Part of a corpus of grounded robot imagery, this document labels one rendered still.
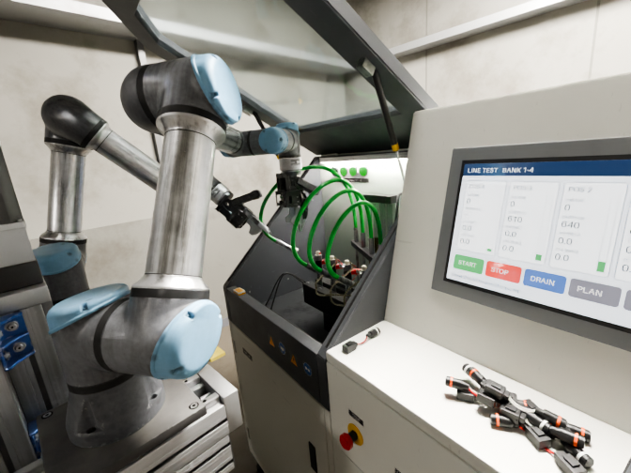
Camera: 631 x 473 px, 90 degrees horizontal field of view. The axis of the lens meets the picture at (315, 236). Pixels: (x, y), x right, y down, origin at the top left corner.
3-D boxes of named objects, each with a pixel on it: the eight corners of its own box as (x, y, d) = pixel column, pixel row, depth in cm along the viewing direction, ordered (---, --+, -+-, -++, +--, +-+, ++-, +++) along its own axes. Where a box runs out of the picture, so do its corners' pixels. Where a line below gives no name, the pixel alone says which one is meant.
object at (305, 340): (231, 322, 136) (225, 288, 132) (240, 318, 139) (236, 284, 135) (320, 404, 88) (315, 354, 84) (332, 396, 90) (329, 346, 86)
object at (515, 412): (436, 398, 62) (436, 374, 61) (464, 373, 68) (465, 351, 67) (583, 489, 44) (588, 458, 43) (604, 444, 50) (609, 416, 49)
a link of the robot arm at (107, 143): (55, 75, 78) (218, 196, 104) (59, 85, 86) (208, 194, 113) (22, 111, 75) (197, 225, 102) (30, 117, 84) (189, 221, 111)
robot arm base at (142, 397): (76, 466, 47) (58, 411, 45) (62, 414, 58) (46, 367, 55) (178, 406, 57) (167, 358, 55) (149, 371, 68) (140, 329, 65)
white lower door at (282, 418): (249, 449, 154) (228, 322, 137) (253, 446, 156) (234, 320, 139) (336, 583, 104) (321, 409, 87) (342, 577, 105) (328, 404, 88)
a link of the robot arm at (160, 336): (149, 365, 56) (185, 90, 66) (223, 373, 52) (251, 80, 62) (84, 381, 45) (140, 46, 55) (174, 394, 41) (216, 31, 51)
